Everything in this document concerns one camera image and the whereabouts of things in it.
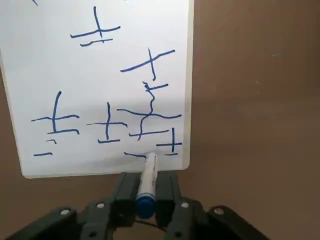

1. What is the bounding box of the white clipboard with metal clip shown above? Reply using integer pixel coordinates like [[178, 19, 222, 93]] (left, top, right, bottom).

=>
[[0, 0, 195, 180]]

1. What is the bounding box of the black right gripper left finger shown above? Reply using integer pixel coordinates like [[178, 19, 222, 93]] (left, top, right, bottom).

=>
[[4, 172, 141, 240]]

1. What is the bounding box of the white A4 paper sheet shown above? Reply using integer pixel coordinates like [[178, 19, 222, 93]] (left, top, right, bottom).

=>
[[0, 0, 190, 176]]

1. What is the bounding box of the blue capped white pen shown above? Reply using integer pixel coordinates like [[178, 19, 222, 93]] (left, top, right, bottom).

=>
[[134, 151, 160, 219]]

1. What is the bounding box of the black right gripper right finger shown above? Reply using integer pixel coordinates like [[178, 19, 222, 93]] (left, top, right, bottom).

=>
[[154, 172, 271, 240]]

